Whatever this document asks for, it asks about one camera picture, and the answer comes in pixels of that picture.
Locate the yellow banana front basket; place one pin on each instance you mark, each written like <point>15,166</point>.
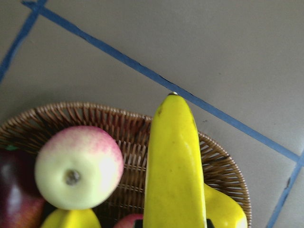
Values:
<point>174,191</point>

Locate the red green apple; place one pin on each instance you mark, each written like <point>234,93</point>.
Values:
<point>128,221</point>

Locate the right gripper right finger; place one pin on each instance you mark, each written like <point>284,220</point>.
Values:
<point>209,223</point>

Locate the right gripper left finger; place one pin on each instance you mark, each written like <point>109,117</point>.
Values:
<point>138,223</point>

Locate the dark purple mango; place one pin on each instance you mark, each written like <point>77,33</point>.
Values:
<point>21,205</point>

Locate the yellow lemon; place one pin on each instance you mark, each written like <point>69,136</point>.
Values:
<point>222,210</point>

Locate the woven wicker basket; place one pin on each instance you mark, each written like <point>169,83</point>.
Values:
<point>31,129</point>

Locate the yellow banana behind basket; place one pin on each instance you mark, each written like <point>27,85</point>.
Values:
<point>61,218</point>

